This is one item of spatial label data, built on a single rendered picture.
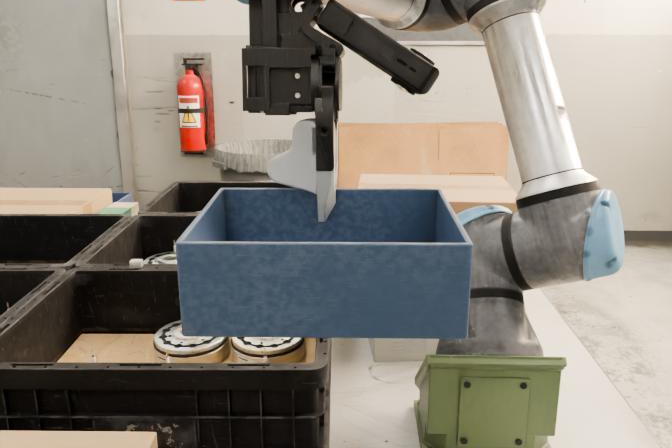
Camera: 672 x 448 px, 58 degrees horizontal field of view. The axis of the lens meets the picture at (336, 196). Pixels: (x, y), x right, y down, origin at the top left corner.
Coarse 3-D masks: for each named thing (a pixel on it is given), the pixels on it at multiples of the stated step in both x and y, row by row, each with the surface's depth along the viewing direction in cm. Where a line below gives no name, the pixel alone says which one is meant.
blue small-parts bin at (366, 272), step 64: (256, 192) 55; (384, 192) 54; (192, 256) 41; (256, 256) 41; (320, 256) 40; (384, 256) 40; (448, 256) 40; (192, 320) 42; (256, 320) 42; (320, 320) 42; (384, 320) 42; (448, 320) 42
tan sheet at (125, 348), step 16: (80, 336) 92; (96, 336) 92; (112, 336) 92; (128, 336) 92; (144, 336) 92; (80, 352) 87; (96, 352) 87; (112, 352) 87; (128, 352) 87; (144, 352) 87
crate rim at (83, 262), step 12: (132, 216) 120; (144, 216) 120; (156, 216) 120; (168, 216) 120; (180, 216) 120; (192, 216) 120; (120, 228) 112; (108, 240) 105; (96, 252) 99; (84, 264) 94; (96, 264) 94; (108, 264) 94; (120, 264) 94; (144, 264) 94; (156, 264) 94; (168, 264) 94
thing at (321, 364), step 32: (320, 352) 67; (0, 384) 64; (32, 384) 64; (64, 384) 64; (96, 384) 64; (128, 384) 64; (160, 384) 64; (192, 384) 64; (224, 384) 64; (256, 384) 64; (288, 384) 64; (320, 384) 64
